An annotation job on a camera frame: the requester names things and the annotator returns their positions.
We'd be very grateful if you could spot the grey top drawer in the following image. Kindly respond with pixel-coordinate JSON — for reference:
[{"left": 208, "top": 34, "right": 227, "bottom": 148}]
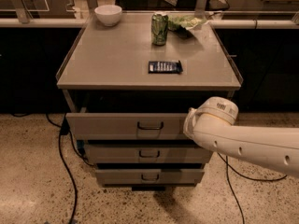
[{"left": 66, "top": 113, "right": 186, "bottom": 140}]

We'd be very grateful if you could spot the grey drawer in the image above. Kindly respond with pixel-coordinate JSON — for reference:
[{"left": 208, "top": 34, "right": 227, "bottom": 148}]
[
  {"left": 86, "top": 145, "right": 212, "bottom": 163},
  {"left": 66, "top": 113, "right": 186, "bottom": 140},
  {"left": 95, "top": 169, "right": 204, "bottom": 186}
]

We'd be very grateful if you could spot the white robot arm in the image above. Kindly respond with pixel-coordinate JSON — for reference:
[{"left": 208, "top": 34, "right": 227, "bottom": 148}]
[{"left": 183, "top": 97, "right": 299, "bottom": 177}]

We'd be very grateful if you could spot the grey drawer cabinet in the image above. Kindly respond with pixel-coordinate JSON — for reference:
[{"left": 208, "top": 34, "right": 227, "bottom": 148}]
[{"left": 57, "top": 12, "right": 243, "bottom": 189}]

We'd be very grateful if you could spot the grey middle drawer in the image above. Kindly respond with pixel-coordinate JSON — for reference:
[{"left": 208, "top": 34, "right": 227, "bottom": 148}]
[{"left": 86, "top": 145, "right": 212, "bottom": 163}]

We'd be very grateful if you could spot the grey bottom drawer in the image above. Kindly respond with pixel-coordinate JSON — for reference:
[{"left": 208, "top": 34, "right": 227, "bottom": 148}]
[{"left": 95, "top": 169, "right": 204, "bottom": 186}]

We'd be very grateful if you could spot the green soda can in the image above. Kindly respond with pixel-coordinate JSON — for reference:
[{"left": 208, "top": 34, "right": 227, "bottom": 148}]
[{"left": 151, "top": 12, "right": 168, "bottom": 46}]

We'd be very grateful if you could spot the green chip bag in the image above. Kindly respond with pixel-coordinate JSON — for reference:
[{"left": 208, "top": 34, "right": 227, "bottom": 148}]
[{"left": 167, "top": 15, "right": 206, "bottom": 38}]

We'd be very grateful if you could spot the white ceramic bowl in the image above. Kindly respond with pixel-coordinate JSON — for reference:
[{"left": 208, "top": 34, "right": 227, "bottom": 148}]
[{"left": 94, "top": 5, "right": 122, "bottom": 26}]

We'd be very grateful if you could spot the white horizontal railing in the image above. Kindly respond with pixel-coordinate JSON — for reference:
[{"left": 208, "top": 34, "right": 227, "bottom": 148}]
[{"left": 0, "top": 18, "right": 299, "bottom": 29}]

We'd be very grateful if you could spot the black floor cable left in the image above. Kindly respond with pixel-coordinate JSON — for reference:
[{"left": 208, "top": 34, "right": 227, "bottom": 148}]
[{"left": 45, "top": 113, "right": 94, "bottom": 224}]

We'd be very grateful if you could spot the black floor cable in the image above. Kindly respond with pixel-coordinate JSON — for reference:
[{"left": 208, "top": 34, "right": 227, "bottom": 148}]
[
  {"left": 217, "top": 152, "right": 288, "bottom": 224},
  {"left": 45, "top": 113, "right": 94, "bottom": 224}
]

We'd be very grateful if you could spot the black floor cable right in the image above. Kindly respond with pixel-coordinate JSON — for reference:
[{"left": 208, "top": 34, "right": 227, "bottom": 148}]
[{"left": 217, "top": 152, "right": 288, "bottom": 224}]

